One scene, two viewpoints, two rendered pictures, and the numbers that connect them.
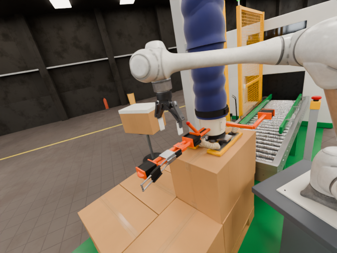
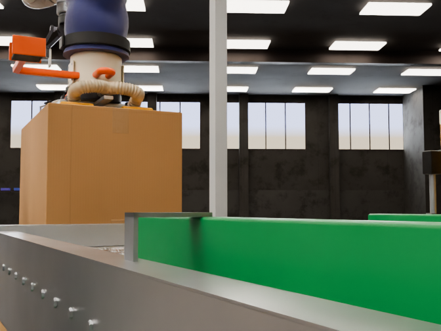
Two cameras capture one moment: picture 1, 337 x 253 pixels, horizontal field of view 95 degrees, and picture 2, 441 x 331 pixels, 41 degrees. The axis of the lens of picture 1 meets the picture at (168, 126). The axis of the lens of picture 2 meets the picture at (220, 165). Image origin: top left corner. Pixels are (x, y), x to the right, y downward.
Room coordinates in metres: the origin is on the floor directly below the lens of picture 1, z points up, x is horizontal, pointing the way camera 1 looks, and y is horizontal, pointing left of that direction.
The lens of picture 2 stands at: (1.96, -2.10, 0.65)
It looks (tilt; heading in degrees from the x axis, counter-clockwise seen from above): 4 degrees up; 105
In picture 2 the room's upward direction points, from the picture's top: straight up
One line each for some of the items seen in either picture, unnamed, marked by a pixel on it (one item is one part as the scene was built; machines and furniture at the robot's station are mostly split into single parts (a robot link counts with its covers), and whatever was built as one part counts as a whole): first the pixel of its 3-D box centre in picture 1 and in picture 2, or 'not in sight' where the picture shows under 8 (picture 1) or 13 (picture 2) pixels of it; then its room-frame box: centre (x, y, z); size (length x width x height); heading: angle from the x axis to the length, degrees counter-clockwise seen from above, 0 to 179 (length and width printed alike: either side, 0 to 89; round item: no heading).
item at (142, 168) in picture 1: (147, 169); not in sight; (0.66, 0.14, 1.08); 0.08 x 0.07 x 0.05; 131
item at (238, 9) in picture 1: (251, 79); not in sight; (2.79, -1.62, 1.05); 1.17 x 0.10 x 2.10; 132
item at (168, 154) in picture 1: (167, 157); not in sight; (0.74, 0.04, 1.07); 0.07 x 0.07 x 0.04; 41
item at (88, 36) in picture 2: (211, 109); (95, 46); (1.04, -0.32, 1.20); 0.23 x 0.23 x 0.04
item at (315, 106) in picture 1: (308, 148); not in sight; (1.30, -1.35, 0.50); 0.07 x 0.07 x 1.00; 42
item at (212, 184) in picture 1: (214, 164); (93, 180); (1.03, -0.31, 0.74); 0.60 x 0.40 x 0.40; 131
